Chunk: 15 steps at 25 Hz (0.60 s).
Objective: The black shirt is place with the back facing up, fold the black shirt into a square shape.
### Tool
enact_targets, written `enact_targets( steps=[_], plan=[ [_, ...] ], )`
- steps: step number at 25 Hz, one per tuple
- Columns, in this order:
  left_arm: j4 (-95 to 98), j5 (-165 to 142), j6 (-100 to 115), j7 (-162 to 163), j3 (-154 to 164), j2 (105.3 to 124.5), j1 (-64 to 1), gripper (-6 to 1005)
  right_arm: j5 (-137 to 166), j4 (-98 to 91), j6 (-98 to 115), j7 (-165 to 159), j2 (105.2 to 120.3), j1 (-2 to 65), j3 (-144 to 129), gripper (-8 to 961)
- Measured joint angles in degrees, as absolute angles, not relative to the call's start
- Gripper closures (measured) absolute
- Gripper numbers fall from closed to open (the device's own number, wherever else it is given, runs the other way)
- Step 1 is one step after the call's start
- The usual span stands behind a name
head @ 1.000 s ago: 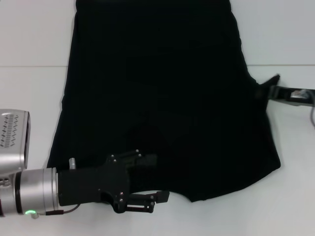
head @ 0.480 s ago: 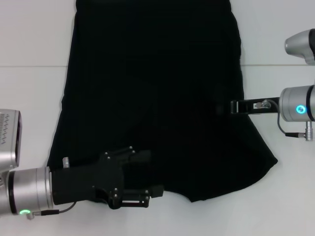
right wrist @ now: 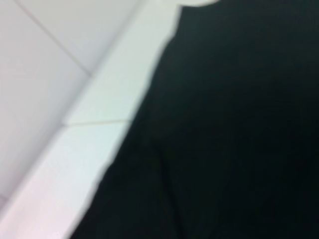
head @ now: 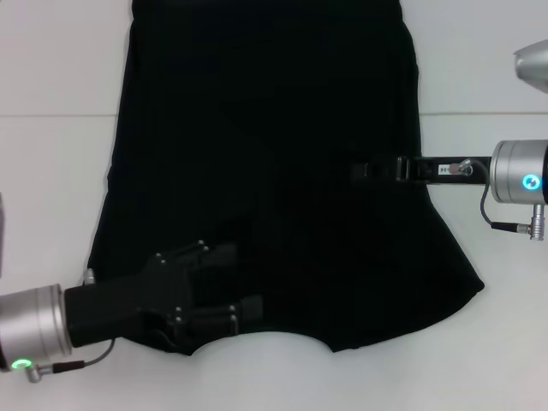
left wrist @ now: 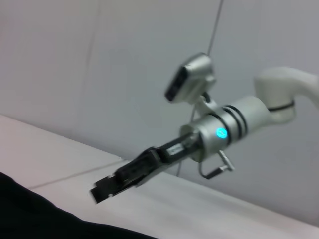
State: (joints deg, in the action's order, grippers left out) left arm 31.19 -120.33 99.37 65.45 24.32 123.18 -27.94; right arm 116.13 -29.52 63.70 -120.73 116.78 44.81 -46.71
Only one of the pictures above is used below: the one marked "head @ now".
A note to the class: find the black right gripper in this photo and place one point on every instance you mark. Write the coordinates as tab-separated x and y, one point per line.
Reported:
449	170

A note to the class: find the black t-shirt with white print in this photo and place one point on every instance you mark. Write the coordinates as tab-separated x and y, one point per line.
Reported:
274	150

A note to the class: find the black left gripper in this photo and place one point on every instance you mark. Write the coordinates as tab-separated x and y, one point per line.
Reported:
128	299

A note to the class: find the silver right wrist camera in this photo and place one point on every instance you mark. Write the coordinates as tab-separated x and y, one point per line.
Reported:
533	64

